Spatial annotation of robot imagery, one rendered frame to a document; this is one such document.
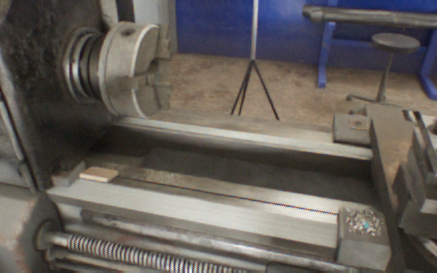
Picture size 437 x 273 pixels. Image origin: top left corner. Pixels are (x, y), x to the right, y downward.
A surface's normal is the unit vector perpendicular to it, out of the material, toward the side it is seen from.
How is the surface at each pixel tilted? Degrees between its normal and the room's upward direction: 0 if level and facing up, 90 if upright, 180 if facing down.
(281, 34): 90
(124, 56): 51
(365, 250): 90
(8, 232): 32
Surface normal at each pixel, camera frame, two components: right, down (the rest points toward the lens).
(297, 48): -0.24, 0.53
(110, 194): -0.14, -0.36
